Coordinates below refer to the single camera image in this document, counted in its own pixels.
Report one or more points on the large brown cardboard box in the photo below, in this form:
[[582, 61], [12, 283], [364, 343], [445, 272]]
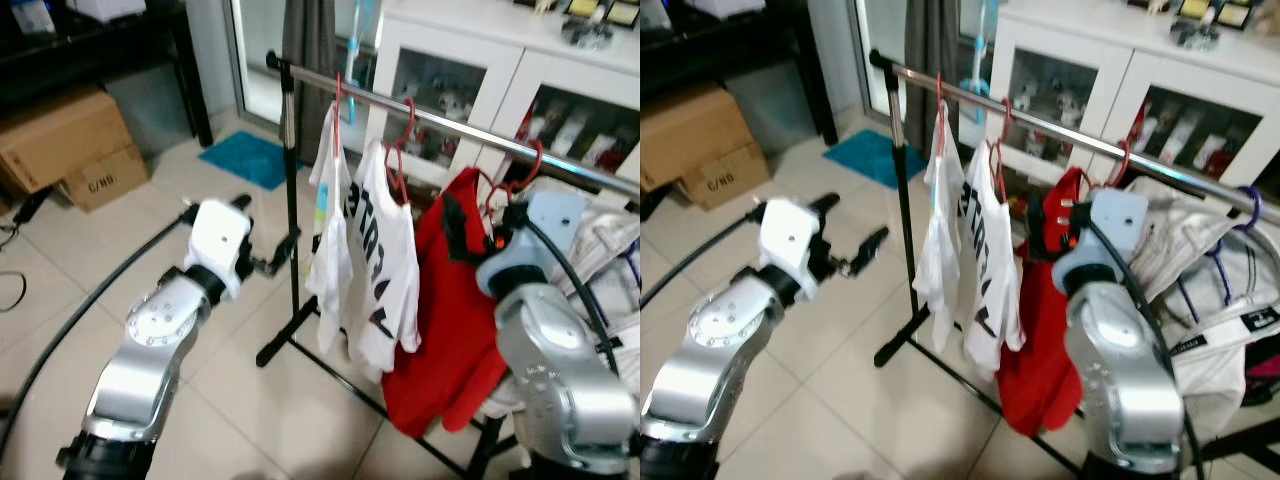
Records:
[[690, 130], [55, 135]]

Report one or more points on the white t-shirt with coloured print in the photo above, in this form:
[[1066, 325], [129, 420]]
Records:
[[935, 260], [325, 260]]

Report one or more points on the purple clothes hanger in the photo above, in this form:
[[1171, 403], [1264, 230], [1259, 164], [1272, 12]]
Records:
[[1255, 205]]

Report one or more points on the small printed cardboard box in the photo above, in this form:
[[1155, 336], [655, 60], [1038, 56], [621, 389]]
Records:
[[730, 182], [110, 180]]

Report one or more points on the white glass-door cabinet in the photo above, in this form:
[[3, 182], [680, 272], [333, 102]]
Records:
[[1130, 55], [520, 50]]

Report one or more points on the dark grey curtain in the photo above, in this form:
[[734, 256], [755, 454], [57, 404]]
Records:
[[930, 40], [308, 40]]

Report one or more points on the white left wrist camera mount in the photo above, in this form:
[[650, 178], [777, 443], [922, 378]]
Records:
[[790, 240], [215, 240]]

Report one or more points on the white hanging jacket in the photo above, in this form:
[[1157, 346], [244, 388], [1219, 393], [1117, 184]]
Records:
[[1200, 260], [612, 250]]

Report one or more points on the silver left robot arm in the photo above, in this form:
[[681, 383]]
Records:
[[710, 345], [150, 340]]

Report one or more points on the black desk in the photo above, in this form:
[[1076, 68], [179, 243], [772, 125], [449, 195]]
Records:
[[100, 50], [730, 45]]

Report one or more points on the black and silver clothes rack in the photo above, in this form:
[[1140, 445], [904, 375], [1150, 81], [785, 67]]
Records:
[[291, 200], [905, 200]]

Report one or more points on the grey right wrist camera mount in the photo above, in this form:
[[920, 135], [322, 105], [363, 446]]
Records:
[[545, 225], [1110, 225]]

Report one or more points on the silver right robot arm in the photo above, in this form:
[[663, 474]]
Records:
[[560, 370], [1120, 380]]

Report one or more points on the light blue hanging tool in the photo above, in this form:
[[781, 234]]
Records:
[[982, 45], [364, 45]]

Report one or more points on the red t-shirt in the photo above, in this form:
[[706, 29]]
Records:
[[1035, 350], [440, 340]]

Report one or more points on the white t-shirt with black print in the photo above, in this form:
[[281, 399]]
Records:
[[402, 290], [1003, 300]]

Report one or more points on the red plastic clothes hanger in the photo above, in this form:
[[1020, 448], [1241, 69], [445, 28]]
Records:
[[338, 110], [1006, 125], [1126, 160], [409, 125], [939, 100], [536, 165]]

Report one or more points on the teal floor mat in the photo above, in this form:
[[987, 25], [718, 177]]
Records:
[[865, 158], [245, 160]]

